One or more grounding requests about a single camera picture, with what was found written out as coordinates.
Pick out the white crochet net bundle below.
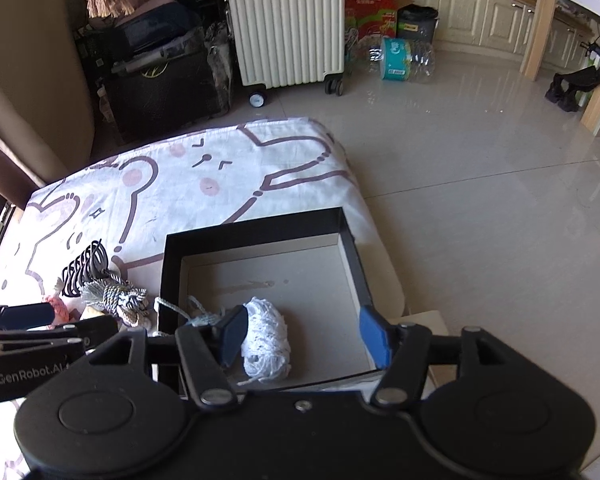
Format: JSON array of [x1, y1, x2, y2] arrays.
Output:
[[154, 296, 295, 387]]

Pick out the cream kitchen cabinets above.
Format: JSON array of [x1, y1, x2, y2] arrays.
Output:
[[345, 0, 597, 73]]

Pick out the black cardboard box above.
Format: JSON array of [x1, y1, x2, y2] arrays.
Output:
[[158, 206, 377, 397]]

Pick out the cream ribbed suitcase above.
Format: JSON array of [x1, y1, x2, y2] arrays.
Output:
[[223, 0, 347, 109]]

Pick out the cartoon bear printed bed sheet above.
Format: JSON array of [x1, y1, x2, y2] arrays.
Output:
[[0, 116, 407, 480]]

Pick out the small clear plastic bottle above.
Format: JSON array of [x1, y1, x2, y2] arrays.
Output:
[[96, 85, 114, 122]]

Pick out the brown curtain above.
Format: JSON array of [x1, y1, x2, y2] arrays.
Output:
[[0, 112, 47, 211]]

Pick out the grey braided rope tassel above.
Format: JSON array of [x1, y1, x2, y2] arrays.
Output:
[[80, 280, 152, 329]]

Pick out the clear bottle pack teal label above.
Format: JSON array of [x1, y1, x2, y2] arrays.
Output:
[[367, 36, 437, 83]]

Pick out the red cardboard box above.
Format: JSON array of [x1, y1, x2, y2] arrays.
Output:
[[344, 0, 400, 47]]

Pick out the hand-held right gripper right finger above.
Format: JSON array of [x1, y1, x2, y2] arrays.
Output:
[[358, 305, 523, 408]]

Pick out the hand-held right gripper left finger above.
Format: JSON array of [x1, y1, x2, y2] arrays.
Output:
[[86, 305, 249, 408]]

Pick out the black wire coil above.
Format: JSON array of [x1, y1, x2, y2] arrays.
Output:
[[60, 240, 112, 297]]

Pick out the dark blue bag pile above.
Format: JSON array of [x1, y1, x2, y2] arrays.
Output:
[[87, 0, 207, 68]]

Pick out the black trash bin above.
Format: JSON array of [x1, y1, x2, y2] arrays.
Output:
[[396, 4, 440, 45]]

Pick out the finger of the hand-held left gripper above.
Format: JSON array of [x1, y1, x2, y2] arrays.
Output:
[[0, 302, 54, 331], [42, 315, 119, 357]]

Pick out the black luggage pile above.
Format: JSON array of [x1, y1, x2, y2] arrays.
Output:
[[102, 45, 232, 144]]

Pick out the pink knitted piece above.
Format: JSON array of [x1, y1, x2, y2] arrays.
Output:
[[42, 296, 72, 327]]

